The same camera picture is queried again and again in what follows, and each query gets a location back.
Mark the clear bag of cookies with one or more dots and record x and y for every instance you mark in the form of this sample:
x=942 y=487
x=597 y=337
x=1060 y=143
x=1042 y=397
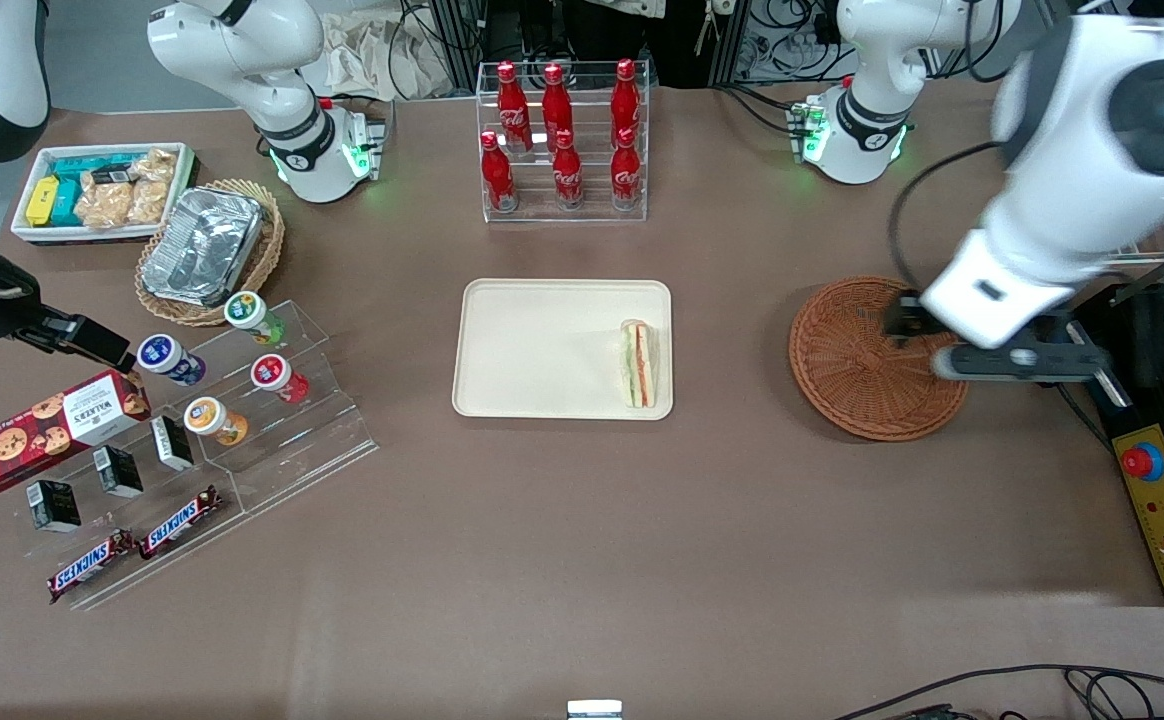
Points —
x=148 y=202
x=102 y=205
x=155 y=165

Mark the long teal snack box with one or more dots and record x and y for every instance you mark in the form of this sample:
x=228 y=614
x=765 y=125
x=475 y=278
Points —
x=77 y=165

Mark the clear acrylic stepped display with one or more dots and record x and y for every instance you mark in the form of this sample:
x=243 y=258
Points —
x=322 y=430

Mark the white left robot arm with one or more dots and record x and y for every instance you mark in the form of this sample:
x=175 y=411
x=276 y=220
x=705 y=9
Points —
x=1072 y=120

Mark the crumpled beige cloth bag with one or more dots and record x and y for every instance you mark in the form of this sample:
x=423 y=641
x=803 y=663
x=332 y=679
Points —
x=372 y=55

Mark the light oval wicker basket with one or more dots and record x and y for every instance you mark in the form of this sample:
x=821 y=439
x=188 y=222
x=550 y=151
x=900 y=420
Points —
x=270 y=250

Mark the black machine with yellow panel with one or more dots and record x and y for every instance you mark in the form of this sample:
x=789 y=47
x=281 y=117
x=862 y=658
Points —
x=1142 y=405

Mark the clear acrylic bottle rack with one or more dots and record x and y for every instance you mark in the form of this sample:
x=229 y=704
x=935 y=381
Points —
x=537 y=214

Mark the red cola bottle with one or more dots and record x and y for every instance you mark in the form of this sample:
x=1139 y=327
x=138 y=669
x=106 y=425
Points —
x=498 y=175
x=568 y=175
x=513 y=105
x=626 y=175
x=625 y=95
x=556 y=100

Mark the person in beige clothes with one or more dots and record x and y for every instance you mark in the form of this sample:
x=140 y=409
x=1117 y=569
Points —
x=627 y=7

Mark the small black carton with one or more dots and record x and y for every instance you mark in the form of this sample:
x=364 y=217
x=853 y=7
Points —
x=172 y=443
x=118 y=472
x=54 y=505

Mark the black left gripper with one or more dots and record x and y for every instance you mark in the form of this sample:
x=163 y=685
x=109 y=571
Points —
x=904 y=318

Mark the red emergency stop button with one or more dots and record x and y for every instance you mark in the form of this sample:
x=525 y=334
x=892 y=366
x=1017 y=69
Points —
x=1140 y=461

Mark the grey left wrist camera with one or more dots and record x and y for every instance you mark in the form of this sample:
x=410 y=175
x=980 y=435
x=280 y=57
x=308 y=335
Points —
x=1002 y=363

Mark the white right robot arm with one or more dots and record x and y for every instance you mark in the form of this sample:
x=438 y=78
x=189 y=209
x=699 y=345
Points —
x=242 y=40

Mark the small teal snack box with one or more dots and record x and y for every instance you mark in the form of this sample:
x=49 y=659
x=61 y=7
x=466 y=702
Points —
x=67 y=205

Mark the green capped drink bottle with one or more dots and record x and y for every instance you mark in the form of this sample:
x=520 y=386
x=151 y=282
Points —
x=245 y=312

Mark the brown round wicker basket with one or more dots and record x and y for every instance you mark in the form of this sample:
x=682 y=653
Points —
x=842 y=380

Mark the white rectangular bin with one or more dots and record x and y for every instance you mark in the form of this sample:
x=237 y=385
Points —
x=92 y=236

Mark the red Walkers cookie box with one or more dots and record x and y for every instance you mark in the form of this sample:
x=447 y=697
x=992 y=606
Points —
x=42 y=435

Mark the Snickers chocolate bar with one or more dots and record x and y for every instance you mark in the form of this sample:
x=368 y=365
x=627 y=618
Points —
x=92 y=566
x=180 y=522

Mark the blue capped drink bottle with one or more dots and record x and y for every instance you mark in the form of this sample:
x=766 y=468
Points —
x=162 y=355

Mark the triangular sandwich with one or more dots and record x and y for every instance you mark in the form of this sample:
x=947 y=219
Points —
x=639 y=365

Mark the yellow snack packet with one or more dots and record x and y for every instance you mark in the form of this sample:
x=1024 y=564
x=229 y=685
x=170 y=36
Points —
x=42 y=200

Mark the aluminium foil container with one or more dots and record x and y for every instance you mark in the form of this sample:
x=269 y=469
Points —
x=202 y=245

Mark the beige rectangular tray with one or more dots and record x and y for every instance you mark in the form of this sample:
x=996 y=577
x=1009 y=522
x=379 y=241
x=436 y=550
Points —
x=542 y=350

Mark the red capped drink bottle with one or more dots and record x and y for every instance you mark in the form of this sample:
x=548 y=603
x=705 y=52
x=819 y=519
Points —
x=270 y=372

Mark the orange capped drink bottle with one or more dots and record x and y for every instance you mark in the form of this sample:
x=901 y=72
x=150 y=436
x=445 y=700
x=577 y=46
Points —
x=205 y=415

